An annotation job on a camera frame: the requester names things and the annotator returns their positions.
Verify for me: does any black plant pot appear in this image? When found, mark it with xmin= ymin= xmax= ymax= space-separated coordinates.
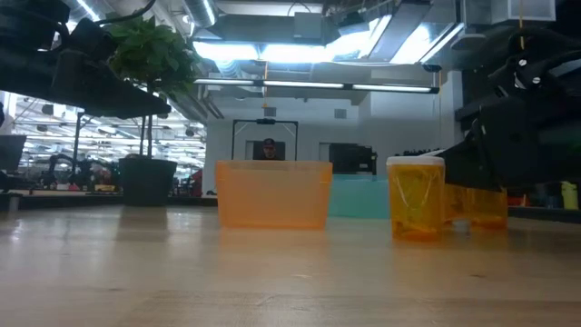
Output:
xmin=118 ymin=156 xmax=178 ymax=208

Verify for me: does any teal plastic bin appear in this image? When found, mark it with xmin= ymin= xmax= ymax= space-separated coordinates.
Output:
xmin=327 ymin=174 xmax=390 ymax=220

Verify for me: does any black monitor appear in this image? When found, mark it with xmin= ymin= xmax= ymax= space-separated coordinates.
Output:
xmin=0 ymin=134 xmax=27 ymax=190

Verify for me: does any orange plastic bin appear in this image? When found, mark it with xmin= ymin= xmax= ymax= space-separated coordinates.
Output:
xmin=215 ymin=159 xmax=334 ymax=231

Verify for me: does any person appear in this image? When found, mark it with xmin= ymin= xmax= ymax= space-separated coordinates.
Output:
xmin=259 ymin=137 xmax=281 ymax=161

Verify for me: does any black aluminium frame rail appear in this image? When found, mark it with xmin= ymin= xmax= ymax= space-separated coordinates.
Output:
xmin=90 ymin=193 xmax=219 ymax=213

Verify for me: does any long ceiling light fixture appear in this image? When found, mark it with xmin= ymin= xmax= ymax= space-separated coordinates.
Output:
xmin=194 ymin=77 xmax=439 ymax=94

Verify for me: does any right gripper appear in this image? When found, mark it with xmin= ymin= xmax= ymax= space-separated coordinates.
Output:
xmin=438 ymin=26 xmax=581 ymax=191

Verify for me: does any green leafy plant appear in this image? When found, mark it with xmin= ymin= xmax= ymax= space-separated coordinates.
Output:
xmin=106 ymin=15 xmax=201 ymax=160

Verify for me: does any black equipment box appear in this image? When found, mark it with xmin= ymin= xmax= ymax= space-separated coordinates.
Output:
xmin=329 ymin=143 xmax=378 ymax=176

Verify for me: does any large amber pill bottle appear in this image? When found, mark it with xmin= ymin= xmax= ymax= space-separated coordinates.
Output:
xmin=386 ymin=155 xmax=447 ymax=243
xmin=443 ymin=181 xmax=509 ymax=231

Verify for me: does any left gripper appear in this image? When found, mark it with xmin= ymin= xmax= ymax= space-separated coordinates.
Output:
xmin=52 ymin=20 xmax=172 ymax=118

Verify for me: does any black rig frame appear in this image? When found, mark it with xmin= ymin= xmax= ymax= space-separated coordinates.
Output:
xmin=231 ymin=118 xmax=300 ymax=161

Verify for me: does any yellow-green drink bottle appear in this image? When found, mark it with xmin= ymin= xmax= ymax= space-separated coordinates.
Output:
xmin=560 ymin=180 xmax=580 ymax=211

